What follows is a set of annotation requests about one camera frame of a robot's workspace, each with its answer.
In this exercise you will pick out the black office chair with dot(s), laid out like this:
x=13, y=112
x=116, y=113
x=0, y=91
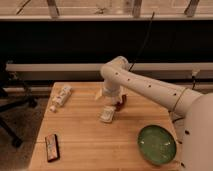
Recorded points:
x=28, y=99

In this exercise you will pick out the white window rail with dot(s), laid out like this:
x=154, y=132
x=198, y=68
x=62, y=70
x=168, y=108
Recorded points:
x=91, y=71

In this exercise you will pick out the brown chocolate bar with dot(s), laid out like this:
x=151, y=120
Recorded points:
x=121, y=104

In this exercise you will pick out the dark snack bar packet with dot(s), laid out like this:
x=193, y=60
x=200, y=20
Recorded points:
x=52, y=148

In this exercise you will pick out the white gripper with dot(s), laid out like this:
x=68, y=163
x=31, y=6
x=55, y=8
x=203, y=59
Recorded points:
x=114, y=94

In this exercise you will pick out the white tube bottle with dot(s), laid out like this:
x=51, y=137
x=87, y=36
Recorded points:
x=60, y=99

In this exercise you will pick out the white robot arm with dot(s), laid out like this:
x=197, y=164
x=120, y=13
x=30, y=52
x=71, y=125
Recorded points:
x=195, y=107

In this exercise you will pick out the white ceramic cup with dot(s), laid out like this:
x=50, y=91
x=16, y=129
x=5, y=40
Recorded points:
x=99, y=95

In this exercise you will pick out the green plate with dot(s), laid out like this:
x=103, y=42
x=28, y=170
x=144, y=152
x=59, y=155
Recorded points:
x=156, y=144

